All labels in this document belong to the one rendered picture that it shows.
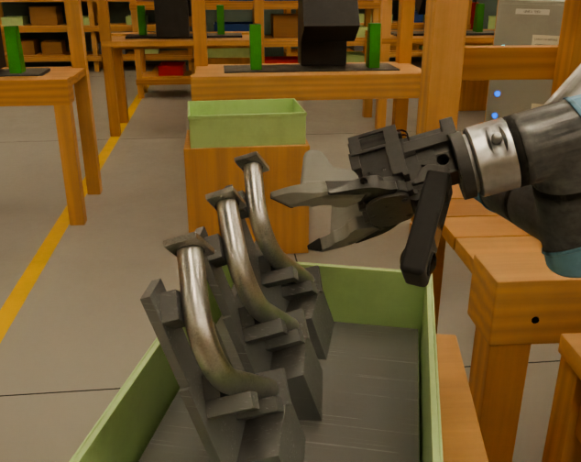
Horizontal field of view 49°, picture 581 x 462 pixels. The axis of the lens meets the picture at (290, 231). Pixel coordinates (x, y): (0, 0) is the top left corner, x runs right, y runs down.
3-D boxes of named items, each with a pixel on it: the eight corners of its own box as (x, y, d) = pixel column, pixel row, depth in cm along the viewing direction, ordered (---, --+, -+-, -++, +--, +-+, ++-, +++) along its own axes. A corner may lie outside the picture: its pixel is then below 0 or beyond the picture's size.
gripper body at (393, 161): (354, 170, 75) (456, 141, 73) (369, 236, 72) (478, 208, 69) (340, 137, 68) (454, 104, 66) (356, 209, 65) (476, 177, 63)
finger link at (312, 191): (263, 157, 66) (344, 161, 69) (271, 207, 64) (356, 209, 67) (273, 139, 63) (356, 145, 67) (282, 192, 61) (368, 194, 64)
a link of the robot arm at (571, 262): (570, 226, 79) (557, 146, 75) (637, 263, 69) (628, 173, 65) (513, 252, 78) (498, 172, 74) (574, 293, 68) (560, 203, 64)
